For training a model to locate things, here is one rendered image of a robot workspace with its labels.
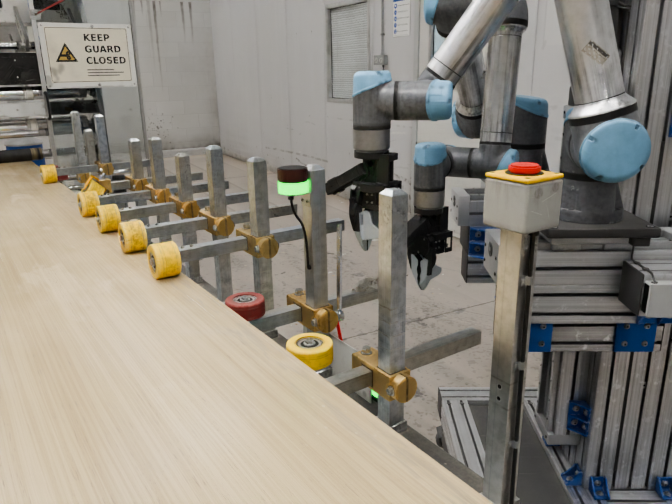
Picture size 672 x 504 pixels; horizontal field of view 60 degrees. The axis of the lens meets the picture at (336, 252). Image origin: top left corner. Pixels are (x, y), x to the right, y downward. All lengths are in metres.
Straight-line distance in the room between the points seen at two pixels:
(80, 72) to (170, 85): 6.66
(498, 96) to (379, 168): 0.41
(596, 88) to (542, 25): 3.08
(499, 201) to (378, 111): 0.45
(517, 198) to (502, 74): 0.74
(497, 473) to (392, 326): 0.29
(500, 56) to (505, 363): 0.82
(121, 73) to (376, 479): 3.15
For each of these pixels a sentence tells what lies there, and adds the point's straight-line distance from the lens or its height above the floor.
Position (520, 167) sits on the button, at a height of 1.23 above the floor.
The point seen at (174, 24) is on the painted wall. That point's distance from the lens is 10.26.
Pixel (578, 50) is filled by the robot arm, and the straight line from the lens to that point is 1.16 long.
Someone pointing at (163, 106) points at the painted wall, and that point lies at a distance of 10.18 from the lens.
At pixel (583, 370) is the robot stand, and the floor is 0.57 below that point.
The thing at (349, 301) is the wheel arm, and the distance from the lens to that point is 1.35.
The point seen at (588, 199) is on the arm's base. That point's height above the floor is 1.09.
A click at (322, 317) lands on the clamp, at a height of 0.86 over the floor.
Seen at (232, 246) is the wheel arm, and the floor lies 0.95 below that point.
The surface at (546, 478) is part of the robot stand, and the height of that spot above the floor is 0.21.
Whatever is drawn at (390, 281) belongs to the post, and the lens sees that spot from 1.01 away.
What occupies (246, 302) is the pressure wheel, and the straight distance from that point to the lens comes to 1.20.
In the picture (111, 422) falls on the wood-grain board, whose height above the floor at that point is 0.90.
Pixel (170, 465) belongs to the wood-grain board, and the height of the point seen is 0.90.
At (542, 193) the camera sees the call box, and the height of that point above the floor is 1.20.
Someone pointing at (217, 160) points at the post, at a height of 1.12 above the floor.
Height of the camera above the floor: 1.35
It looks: 17 degrees down
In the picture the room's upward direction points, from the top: 1 degrees counter-clockwise
